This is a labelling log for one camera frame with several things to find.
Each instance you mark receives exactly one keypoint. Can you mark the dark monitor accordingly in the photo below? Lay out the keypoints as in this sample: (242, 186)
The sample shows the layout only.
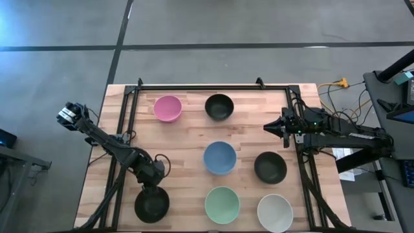
(411, 92)

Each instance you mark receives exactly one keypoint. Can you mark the black metal rig frame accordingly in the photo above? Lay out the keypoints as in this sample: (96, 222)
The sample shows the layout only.
(210, 87)

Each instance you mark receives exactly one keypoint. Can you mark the grey desk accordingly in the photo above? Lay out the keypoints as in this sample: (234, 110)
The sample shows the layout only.
(402, 142)

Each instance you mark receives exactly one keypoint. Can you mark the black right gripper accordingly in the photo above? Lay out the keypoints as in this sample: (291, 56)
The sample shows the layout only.
(291, 124)

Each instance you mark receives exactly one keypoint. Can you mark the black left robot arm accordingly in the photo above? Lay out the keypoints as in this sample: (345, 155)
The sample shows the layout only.
(106, 142)

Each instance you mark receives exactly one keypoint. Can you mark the grey desk leg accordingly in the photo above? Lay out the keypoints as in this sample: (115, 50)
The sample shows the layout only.
(385, 194)

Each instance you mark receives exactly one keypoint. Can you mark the black caster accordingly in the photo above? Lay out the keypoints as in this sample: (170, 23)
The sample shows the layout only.
(379, 217)

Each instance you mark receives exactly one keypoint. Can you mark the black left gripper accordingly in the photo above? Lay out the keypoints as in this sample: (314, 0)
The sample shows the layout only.
(152, 174)

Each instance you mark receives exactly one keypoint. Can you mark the black stand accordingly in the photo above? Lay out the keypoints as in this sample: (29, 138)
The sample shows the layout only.
(386, 105)

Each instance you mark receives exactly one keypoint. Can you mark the white bowl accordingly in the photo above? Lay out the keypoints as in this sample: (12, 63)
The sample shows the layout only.
(275, 213)

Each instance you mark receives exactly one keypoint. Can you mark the black desk crossbeam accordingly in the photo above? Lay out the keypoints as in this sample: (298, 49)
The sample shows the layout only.
(359, 158)

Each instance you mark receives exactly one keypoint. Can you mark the blue bowl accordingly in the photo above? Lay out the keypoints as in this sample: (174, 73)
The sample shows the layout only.
(220, 158)

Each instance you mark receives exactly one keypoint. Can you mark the black bowl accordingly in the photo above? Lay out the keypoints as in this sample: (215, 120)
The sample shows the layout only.
(270, 167)
(152, 210)
(219, 107)

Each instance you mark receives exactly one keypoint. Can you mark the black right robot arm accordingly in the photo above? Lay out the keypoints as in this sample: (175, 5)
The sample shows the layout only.
(343, 132)

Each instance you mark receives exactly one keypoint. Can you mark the green bowl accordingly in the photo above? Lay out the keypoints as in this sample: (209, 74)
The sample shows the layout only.
(222, 205)

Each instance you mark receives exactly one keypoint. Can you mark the pink bowl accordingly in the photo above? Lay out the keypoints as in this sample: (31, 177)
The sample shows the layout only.
(167, 108)

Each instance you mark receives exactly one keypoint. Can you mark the black keyboard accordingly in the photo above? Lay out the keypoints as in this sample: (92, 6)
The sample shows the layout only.
(409, 174)

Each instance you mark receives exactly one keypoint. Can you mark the tablet with blue screen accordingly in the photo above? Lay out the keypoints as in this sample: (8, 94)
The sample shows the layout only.
(404, 117)

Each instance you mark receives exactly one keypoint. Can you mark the silver metal bracket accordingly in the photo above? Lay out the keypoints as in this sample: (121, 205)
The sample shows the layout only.
(299, 139)

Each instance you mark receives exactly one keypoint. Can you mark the white paper sheet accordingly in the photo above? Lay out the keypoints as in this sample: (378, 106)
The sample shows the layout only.
(347, 176)
(343, 153)

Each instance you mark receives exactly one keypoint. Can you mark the black pole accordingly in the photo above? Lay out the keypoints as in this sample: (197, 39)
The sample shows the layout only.
(396, 66)

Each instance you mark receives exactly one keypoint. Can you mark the teal box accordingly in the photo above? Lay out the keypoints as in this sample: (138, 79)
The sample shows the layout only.
(404, 78)

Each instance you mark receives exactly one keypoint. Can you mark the black device with blue light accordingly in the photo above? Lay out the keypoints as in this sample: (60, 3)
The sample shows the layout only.
(6, 137)

